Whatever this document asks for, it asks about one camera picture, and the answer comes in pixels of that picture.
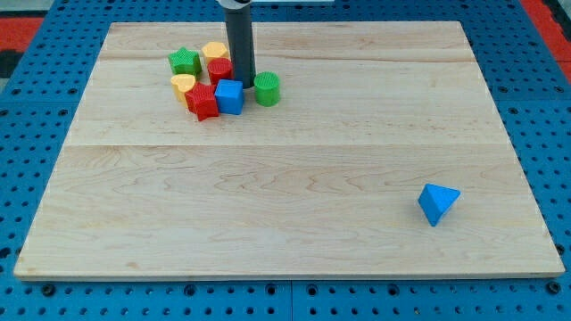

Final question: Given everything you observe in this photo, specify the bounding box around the blue triangle block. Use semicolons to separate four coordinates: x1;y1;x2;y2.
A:
418;184;461;226

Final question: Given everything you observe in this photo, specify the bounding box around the green cylinder block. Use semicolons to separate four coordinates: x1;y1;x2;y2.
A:
254;71;280;107

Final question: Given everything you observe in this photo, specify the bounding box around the blue cube block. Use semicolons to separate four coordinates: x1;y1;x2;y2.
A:
215;79;244;115

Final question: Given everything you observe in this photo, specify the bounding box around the light wooden board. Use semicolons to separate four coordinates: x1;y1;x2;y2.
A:
13;21;565;282

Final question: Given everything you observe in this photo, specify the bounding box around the red star block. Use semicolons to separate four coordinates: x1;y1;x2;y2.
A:
185;83;219;121

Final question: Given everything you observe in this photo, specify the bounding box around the red cylinder block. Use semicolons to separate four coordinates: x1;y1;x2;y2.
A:
207;58;234;85

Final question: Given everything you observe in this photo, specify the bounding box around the yellow heart block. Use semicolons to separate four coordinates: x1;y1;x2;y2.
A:
170;74;196;108

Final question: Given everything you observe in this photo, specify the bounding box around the yellow hexagon block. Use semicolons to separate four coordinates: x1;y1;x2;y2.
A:
201;42;230;64

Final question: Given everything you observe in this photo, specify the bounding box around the green star block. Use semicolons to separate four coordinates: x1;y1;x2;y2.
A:
168;47;203;76

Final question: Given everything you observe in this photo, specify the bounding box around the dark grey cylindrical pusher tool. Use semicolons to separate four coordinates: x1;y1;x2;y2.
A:
218;0;256;89

